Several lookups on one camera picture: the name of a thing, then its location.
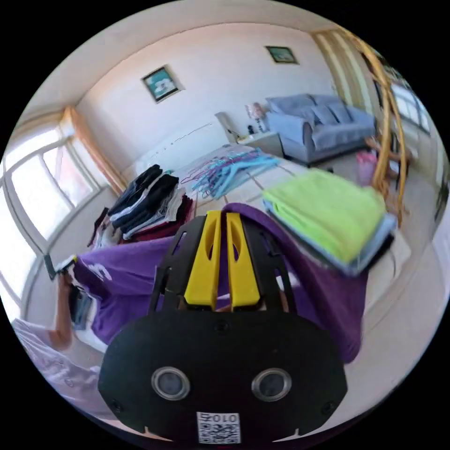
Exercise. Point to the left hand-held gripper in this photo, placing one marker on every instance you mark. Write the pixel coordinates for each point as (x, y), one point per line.
(80, 306)

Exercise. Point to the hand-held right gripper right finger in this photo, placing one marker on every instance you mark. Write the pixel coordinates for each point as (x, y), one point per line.
(244, 277)

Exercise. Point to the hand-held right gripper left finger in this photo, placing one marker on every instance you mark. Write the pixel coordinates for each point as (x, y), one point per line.
(202, 270)

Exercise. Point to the purple long pants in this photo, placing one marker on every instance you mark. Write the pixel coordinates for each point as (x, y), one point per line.
(130, 281)

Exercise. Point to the person's left forearm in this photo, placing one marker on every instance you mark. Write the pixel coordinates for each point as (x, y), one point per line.
(60, 327)

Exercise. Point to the person's left hand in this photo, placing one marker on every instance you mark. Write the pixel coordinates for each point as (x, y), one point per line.
(65, 283)

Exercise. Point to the pile of dark clothes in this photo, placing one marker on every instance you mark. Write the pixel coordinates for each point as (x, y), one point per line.
(147, 207)

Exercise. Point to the pile of green and blue clothes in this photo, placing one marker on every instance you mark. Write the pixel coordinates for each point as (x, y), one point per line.
(327, 214)

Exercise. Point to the heap of blue clothes hangers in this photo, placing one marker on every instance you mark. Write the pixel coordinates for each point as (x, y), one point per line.
(228, 168)

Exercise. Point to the orange curtain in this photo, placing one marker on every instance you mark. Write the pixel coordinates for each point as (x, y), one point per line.
(93, 147)

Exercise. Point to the white side cabinet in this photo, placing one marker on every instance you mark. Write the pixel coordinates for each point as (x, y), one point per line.
(262, 140)

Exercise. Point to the pink bag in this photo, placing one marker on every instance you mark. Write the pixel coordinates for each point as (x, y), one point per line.
(365, 167)

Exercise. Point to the grey-blue sofa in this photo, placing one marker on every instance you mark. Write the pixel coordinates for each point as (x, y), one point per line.
(316, 130)

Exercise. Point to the window with white frame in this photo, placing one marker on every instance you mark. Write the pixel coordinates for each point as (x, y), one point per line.
(38, 190)

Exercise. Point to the large framed wall picture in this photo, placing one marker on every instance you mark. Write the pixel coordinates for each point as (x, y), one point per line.
(161, 83)

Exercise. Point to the rattan frame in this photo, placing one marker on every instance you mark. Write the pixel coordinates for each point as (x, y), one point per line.
(386, 133)

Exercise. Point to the small framed wall picture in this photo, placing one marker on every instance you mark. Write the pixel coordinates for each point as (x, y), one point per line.
(281, 54)

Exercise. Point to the window behind rattan frame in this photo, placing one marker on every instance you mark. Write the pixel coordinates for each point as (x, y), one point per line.
(411, 102)

